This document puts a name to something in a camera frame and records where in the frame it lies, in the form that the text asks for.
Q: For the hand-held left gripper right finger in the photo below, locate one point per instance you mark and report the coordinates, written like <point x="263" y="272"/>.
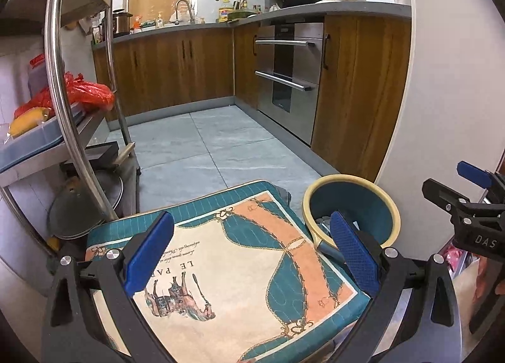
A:
<point x="353" y="256"/>

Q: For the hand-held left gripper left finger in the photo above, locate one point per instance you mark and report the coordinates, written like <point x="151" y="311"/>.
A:
<point x="152" y="254"/>

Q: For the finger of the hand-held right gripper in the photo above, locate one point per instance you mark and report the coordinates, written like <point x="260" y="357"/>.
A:
<point x="473" y="173"/>
<point x="446" y="195"/>

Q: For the blue bin with yellow rim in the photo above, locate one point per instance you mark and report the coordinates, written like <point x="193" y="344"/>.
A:
<point x="367" y="205"/>

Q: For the person's right hand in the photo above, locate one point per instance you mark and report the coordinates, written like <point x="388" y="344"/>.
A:
<point x="493" y="276"/>

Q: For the red packaged goods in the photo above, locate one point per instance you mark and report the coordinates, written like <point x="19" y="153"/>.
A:
<point x="457" y="260"/>

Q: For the round metal lid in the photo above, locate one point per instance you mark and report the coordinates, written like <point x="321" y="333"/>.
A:
<point x="79" y="213"/>

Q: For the patterned teal cloth mat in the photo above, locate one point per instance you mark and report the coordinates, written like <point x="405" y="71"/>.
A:
<point x="236" y="268"/>

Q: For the small yellow object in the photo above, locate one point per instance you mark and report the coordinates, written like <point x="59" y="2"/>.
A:
<point x="53" y="244"/>

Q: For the black flat box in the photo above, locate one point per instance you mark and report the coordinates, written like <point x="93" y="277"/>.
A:
<point x="100" y="154"/>

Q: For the wooden kitchen cabinets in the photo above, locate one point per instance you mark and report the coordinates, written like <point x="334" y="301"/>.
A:
<point x="355" y="90"/>

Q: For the stainless steel oven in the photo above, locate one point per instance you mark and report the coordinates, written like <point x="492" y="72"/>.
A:
<point x="303" y="122"/>

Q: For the blue grey plastic tray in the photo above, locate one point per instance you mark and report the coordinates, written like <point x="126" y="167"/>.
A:
<point x="47" y="140"/>

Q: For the red plastic bag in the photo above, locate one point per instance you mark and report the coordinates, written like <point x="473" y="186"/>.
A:
<point x="88" y="94"/>

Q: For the grey kitchen countertop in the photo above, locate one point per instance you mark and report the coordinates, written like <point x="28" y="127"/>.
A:
<point x="355" y="10"/>

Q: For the red lidded jar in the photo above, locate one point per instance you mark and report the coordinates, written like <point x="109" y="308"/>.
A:
<point x="37" y="75"/>

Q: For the metal shelf rack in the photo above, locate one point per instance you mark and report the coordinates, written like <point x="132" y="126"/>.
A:
<point x="51" y="51"/>

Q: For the metal kitchen faucet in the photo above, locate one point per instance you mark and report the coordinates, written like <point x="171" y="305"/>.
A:
<point x="192" y="15"/>

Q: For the yellow container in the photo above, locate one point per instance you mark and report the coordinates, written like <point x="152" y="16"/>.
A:
<point x="227" y="15"/>

